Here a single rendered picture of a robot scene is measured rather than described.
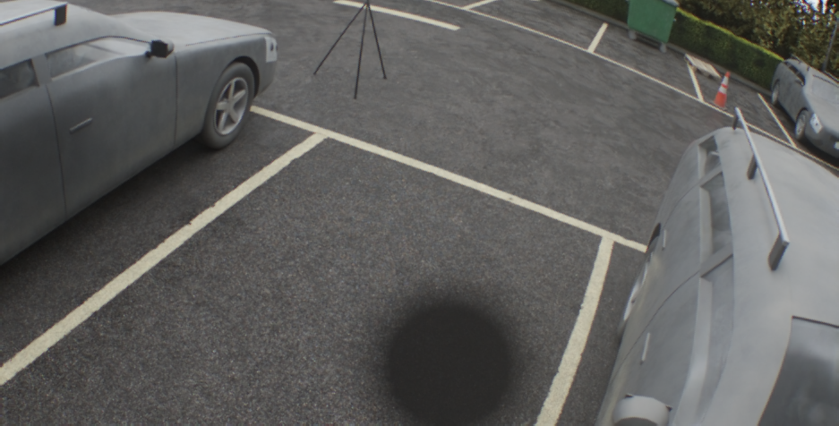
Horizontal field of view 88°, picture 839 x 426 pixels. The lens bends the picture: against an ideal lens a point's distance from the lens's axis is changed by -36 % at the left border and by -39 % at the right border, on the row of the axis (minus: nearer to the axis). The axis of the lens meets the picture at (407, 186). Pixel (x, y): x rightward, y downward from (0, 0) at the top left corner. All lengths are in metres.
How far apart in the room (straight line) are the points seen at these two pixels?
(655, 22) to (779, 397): 12.48
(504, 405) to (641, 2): 11.58
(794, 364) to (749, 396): 0.19
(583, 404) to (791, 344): 1.63
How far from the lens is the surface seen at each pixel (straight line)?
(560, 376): 3.23
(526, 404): 3.01
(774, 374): 1.72
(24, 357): 3.04
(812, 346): 1.83
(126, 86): 3.54
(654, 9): 13.70
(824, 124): 11.25
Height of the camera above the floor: 2.12
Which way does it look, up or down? 28 degrees down
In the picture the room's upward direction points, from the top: 11 degrees clockwise
